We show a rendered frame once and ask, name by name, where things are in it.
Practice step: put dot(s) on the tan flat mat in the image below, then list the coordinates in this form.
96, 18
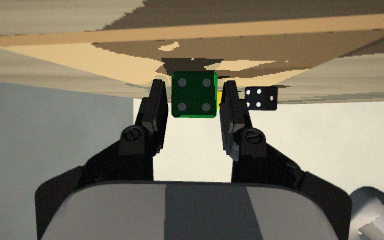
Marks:
251, 53

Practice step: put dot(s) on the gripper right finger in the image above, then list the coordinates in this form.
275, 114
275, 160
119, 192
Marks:
259, 162

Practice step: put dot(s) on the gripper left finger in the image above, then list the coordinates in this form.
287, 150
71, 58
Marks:
123, 160

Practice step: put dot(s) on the green die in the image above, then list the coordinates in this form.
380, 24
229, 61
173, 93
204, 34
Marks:
194, 94

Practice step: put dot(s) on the yellow die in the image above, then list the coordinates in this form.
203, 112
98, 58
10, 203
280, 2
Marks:
219, 95

